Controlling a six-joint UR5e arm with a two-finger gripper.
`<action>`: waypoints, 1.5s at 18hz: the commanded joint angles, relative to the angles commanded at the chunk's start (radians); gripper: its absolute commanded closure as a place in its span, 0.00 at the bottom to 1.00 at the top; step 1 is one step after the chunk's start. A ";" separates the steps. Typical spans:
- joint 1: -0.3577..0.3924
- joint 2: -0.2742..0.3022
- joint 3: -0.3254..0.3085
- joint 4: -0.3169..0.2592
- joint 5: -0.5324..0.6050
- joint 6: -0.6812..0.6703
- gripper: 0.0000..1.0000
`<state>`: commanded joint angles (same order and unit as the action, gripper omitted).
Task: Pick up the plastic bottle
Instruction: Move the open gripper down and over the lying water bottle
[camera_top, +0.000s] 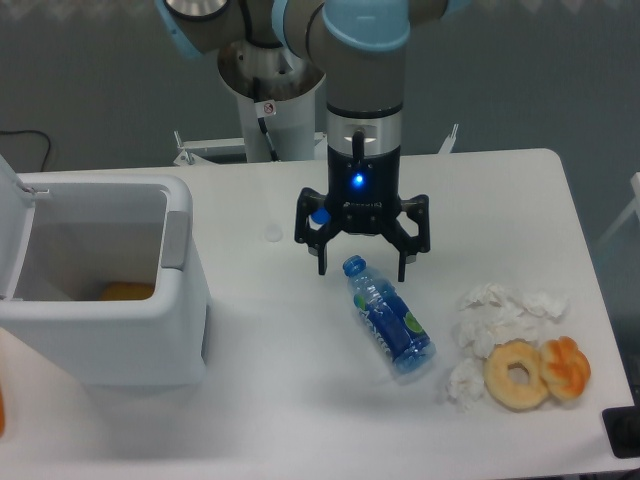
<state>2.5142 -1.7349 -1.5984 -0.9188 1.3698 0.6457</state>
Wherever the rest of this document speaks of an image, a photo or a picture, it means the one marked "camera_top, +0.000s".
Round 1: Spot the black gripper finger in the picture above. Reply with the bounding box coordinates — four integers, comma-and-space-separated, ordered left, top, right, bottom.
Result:
377, 194, 430, 282
294, 187, 343, 275

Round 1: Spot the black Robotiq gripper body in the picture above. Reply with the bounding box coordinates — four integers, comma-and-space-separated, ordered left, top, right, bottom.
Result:
324, 130, 400, 235

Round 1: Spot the blue plastic water bottle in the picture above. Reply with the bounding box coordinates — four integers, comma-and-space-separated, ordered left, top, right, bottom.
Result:
342, 255, 436, 375

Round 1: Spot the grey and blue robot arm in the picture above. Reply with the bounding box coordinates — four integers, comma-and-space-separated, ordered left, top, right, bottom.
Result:
157, 1, 458, 265

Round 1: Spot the blue bottle cap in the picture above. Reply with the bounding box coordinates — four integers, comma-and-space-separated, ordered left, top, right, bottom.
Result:
310, 208, 331, 225

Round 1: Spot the small clear round lid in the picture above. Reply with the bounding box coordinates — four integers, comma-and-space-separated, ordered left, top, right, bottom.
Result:
264, 225, 283, 243

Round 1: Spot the crumpled white tissue upper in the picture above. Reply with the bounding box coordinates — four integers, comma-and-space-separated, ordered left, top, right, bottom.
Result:
454, 282, 569, 359

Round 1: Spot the crumpled white tissue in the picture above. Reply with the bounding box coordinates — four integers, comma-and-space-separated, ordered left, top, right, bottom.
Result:
445, 358, 485, 412
454, 282, 569, 359

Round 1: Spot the crumpled white tissue lower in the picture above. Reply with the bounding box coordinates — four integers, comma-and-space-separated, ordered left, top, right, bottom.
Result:
445, 358, 485, 412

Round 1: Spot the orange item inside bin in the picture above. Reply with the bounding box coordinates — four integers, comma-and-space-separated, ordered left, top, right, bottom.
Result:
99, 282, 155, 301

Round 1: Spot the glazed orange twisted pastry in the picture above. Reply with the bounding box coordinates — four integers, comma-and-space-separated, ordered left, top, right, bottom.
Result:
539, 336, 591, 401

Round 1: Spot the white furniture at right edge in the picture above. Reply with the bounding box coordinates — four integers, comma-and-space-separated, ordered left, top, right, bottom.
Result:
595, 172, 640, 250

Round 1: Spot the white plastic bin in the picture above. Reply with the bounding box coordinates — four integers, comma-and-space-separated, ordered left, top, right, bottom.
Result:
1, 164, 211, 386

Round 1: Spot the black device at table edge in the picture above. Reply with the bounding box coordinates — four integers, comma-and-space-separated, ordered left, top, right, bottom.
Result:
602, 406, 639, 459

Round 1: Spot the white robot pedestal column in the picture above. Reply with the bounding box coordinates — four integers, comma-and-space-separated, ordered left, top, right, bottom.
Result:
217, 40, 324, 163

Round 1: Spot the black cable on pedestal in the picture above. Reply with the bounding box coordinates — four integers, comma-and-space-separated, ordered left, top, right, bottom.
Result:
252, 77, 280, 162

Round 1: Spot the ring donut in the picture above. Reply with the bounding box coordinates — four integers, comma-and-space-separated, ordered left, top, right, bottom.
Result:
483, 341, 549, 411

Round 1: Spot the black cable on floor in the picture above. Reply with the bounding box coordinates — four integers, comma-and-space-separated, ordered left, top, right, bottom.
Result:
0, 129, 52, 172

